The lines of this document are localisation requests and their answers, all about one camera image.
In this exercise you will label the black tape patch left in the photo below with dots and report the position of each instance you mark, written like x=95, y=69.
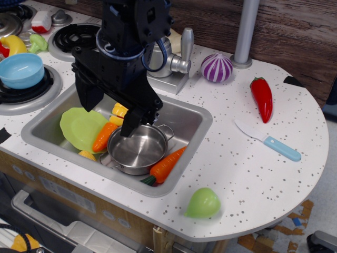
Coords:
x=4, y=135

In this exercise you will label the blue toy bowl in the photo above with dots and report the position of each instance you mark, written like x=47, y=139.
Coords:
x=21, y=71

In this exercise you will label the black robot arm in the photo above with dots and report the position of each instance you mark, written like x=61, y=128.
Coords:
x=130, y=29

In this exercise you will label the green toy pear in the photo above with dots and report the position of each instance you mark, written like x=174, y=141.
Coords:
x=204, y=203

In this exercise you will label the small steel pan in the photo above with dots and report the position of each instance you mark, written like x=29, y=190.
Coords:
x=135, y=155

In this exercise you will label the yellow toy corn piece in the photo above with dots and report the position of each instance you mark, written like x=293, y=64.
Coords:
x=87, y=155

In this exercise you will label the oven door handle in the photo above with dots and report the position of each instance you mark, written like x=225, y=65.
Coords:
x=47, y=228

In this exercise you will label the toy knife blue handle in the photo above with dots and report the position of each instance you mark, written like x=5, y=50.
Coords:
x=269, y=141

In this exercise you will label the orange toy carrot with stem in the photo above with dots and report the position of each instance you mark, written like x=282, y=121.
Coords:
x=161, y=170

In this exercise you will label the grey stove knob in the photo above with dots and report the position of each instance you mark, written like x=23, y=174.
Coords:
x=60, y=18

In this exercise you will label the light green toy plate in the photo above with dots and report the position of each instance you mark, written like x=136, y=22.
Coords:
x=80, y=128

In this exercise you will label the red white toy piece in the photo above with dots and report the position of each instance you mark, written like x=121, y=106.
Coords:
x=41, y=22

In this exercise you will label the rear black stove burner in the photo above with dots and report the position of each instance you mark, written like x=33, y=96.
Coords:
x=61, y=42

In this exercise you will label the yellow toy banana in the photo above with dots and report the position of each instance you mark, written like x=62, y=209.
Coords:
x=12, y=45

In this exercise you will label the black stove burner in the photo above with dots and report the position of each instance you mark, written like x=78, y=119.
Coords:
x=61, y=42
x=22, y=101

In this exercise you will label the yellow toy pepper in sink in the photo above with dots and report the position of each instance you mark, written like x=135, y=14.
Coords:
x=118, y=114

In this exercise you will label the black tape patch right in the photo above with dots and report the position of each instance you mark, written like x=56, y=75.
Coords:
x=292, y=81

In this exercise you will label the grey vertical pole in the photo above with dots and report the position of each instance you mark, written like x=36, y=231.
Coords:
x=241, y=57

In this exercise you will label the black tape patch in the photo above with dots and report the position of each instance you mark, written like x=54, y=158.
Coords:
x=4, y=135
x=292, y=81

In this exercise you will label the steel sink basin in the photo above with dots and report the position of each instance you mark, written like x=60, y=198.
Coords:
x=189, y=123

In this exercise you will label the purple striped toy onion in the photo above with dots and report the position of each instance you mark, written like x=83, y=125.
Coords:
x=216, y=67

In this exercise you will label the front black stove burner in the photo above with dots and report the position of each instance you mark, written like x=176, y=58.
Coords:
x=22, y=101

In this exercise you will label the silver pot lid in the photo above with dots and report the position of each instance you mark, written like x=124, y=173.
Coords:
x=10, y=25

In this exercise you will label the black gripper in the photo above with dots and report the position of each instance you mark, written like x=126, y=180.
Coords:
x=125, y=81

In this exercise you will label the green toy broccoli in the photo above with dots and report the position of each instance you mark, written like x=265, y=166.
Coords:
x=38, y=44

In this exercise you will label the silver toy faucet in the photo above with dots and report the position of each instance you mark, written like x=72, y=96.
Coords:
x=173, y=76

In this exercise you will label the red toy chili pepper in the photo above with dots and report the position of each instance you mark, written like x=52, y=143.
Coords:
x=262, y=95

